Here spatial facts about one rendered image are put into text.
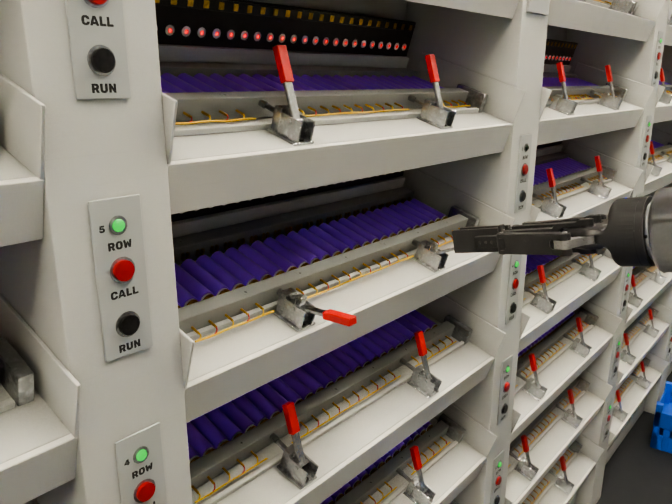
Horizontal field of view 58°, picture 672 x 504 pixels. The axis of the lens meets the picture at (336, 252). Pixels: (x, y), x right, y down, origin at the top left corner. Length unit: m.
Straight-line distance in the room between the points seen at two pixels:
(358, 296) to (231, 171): 0.26
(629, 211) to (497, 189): 0.32
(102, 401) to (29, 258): 0.12
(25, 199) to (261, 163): 0.21
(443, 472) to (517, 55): 0.67
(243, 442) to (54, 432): 0.28
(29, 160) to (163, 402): 0.22
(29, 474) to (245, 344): 0.22
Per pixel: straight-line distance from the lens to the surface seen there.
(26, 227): 0.45
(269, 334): 0.62
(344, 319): 0.59
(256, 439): 0.73
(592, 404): 1.78
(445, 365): 0.99
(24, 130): 0.45
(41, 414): 0.52
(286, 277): 0.67
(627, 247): 0.70
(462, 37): 1.01
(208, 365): 0.57
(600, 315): 1.74
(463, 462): 1.12
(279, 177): 0.58
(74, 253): 0.46
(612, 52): 1.65
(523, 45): 0.98
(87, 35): 0.45
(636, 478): 2.21
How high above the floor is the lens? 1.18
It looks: 16 degrees down
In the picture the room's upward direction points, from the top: straight up
